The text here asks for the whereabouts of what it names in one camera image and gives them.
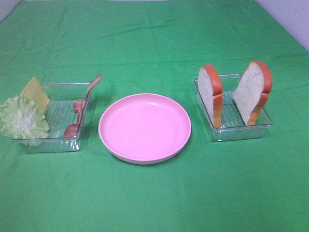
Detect clear plastic tray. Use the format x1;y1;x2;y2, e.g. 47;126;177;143
193;74;273;142
13;83;91;153

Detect bread slice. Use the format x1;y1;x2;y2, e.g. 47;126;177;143
197;64;223;128
233;60;272;126

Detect pink round plate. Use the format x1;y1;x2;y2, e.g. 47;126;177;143
98;93;192;165

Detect clear left plastic tray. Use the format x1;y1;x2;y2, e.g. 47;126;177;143
13;83;91;153

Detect green lettuce leaf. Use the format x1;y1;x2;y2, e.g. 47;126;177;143
0;96;50;139

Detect clear right plastic tray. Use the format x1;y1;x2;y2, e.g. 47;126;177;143
193;74;273;142

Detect bacon strip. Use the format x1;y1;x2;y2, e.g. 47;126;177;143
73;74;102;125
64;99;86;138

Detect yellow cheese slice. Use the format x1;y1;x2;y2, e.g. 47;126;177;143
20;77;50;114

